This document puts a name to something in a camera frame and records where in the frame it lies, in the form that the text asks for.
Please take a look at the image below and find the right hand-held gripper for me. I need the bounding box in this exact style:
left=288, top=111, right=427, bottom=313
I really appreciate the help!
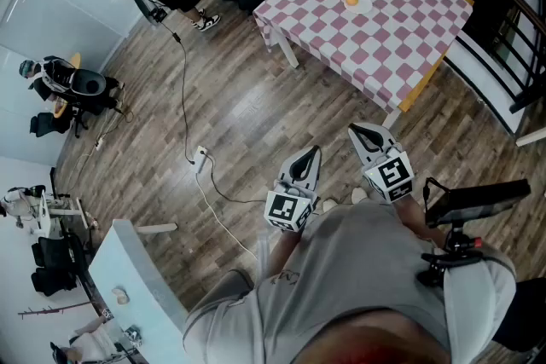
left=347, top=122, right=415, bottom=204

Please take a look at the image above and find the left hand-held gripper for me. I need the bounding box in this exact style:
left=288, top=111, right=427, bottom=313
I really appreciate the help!
left=263, top=145, right=322, bottom=234

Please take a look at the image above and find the white plate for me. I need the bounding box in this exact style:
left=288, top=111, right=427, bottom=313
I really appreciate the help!
left=342, top=0, right=374, bottom=15

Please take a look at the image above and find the person's left forearm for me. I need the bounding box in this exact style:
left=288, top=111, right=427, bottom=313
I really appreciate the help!
left=266, top=228, right=305, bottom=282

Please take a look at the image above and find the person's right forearm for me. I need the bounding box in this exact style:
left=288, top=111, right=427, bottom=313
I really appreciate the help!
left=394, top=195, right=444, bottom=245

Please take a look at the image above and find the wooden table with white legs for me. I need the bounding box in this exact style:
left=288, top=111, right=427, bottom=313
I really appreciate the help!
left=253, top=0, right=476, bottom=129

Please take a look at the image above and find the white power strip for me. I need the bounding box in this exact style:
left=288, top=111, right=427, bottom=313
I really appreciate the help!
left=190, top=145, right=210, bottom=176

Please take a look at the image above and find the person's grey shirt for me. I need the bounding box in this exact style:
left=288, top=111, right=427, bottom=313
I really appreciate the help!
left=183, top=202, right=518, bottom=364

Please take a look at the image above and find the pink white checkered tablecloth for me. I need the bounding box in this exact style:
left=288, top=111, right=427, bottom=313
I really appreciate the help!
left=253, top=0, right=475, bottom=115

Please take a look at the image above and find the black rig monitor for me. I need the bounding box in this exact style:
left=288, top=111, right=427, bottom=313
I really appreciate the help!
left=424, top=178, right=532, bottom=229

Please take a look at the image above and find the light wooden side table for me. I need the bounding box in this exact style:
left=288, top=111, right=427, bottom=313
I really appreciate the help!
left=514, top=126, right=546, bottom=148

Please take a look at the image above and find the black railing with wooden handrail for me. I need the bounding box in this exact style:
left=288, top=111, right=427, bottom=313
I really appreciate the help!
left=259, top=0, right=546, bottom=137

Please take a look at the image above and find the white counter table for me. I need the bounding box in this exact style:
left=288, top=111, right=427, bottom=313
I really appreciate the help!
left=88, top=218, right=191, bottom=364

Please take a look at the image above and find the small beige object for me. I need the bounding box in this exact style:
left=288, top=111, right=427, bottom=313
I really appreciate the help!
left=111, top=286, right=131, bottom=307

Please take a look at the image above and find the grey round chair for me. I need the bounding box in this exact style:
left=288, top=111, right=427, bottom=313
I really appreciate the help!
left=67, top=68, right=108, bottom=97

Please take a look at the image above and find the black office chair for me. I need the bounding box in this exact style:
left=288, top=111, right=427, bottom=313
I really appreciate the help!
left=32, top=234, right=89, bottom=270
left=29, top=112, right=73, bottom=139
left=30, top=266, right=81, bottom=298

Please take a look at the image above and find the white desk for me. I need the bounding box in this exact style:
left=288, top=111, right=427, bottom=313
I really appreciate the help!
left=37, top=190, right=90, bottom=239

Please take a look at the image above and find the brown branch rack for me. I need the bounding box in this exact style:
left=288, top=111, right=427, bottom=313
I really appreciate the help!
left=17, top=301, right=93, bottom=319

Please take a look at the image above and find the long black cable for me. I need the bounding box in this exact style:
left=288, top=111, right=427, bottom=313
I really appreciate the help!
left=160, top=19, right=201, bottom=165

